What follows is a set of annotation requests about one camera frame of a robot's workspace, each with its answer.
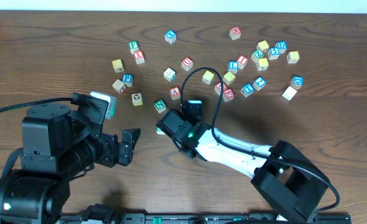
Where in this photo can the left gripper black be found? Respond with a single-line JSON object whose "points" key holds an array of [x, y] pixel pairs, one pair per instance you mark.
{"points": [[111, 150]]}

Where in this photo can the green Z block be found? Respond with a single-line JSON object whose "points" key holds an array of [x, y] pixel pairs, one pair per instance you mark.
{"points": [[256, 55]]}

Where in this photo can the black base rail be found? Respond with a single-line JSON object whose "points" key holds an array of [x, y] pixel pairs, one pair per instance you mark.
{"points": [[140, 218]]}

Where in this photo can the blue P block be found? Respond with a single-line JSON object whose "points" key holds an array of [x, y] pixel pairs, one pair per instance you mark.
{"points": [[128, 79]]}

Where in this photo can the yellow block far left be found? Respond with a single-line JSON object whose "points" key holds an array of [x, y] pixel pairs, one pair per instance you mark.
{"points": [[118, 65]]}

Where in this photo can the yellow block upper right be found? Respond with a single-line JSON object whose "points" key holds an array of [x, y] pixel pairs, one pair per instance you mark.
{"points": [[263, 46]]}

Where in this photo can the blue L block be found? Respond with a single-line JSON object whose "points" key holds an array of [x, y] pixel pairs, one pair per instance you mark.
{"points": [[233, 67]]}

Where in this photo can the yellow block centre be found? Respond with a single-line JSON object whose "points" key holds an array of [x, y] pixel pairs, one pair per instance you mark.
{"points": [[208, 77]]}

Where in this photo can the red I block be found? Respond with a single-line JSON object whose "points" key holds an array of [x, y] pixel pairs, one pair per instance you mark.
{"points": [[242, 61]]}

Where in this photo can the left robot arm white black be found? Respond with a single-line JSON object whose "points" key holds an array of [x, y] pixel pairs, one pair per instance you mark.
{"points": [[59, 146]]}

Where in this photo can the blue D block right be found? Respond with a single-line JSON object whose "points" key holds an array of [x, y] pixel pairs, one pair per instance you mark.
{"points": [[296, 82]]}

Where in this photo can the red block top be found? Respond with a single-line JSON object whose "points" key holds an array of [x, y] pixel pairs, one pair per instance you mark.
{"points": [[235, 33]]}

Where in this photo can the blue X block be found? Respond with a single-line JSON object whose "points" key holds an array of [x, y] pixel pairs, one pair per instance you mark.
{"points": [[170, 36]]}

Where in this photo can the yellow picture block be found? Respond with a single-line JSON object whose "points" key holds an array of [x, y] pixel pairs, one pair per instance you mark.
{"points": [[137, 99]]}

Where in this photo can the white blank block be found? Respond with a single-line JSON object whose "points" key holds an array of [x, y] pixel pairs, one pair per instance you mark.
{"points": [[289, 93]]}

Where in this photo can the blue 5 block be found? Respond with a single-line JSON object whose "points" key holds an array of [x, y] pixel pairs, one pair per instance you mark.
{"points": [[273, 53]]}

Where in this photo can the blue 2 block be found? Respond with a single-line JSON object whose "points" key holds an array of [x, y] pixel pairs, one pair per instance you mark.
{"points": [[259, 83]]}

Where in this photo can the white grey picture block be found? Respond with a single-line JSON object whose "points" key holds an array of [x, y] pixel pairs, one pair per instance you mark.
{"points": [[169, 74]]}

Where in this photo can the green F block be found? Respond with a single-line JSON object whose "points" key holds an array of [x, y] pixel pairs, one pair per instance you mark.
{"points": [[133, 46]]}

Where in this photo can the yellow 8 block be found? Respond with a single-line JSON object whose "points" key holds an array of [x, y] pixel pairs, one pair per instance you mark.
{"points": [[293, 57]]}

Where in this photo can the blue d block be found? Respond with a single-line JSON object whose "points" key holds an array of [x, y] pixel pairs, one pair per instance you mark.
{"points": [[296, 82], [281, 46]]}

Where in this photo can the red U block upper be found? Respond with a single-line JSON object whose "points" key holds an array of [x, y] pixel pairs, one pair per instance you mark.
{"points": [[187, 63]]}

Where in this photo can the blue T block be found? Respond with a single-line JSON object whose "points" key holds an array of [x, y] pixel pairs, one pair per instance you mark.
{"points": [[247, 90]]}

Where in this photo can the green R block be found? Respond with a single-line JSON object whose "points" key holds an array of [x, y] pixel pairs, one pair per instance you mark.
{"points": [[159, 131]]}

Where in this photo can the green N block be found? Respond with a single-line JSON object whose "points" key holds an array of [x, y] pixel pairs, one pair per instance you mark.
{"points": [[160, 106]]}

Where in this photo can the beige red block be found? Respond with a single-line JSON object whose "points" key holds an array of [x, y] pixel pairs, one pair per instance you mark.
{"points": [[119, 86]]}

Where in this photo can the yellow block by L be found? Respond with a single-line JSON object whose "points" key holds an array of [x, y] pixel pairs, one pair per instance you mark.
{"points": [[229, 78]]}

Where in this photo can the red A block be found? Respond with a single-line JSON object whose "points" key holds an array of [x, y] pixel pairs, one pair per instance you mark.
{"points": [[175, 93]]}

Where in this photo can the red U block lower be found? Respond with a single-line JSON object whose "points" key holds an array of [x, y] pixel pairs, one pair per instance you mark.
{"points": [[220, 87]]}

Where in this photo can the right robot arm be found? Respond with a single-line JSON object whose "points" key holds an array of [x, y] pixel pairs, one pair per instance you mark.
{"points": [[290, 183]]}

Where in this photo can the yellow block by Z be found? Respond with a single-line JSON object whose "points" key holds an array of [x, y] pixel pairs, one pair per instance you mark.
{"points": [[262, 64]]}

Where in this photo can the blue D block upper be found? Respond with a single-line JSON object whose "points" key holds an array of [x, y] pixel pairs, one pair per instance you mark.
{"points": [[281, 46]]}

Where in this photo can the red u block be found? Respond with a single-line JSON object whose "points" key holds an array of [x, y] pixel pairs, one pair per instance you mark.
{"points": [[187, 63], [220, 87]]}

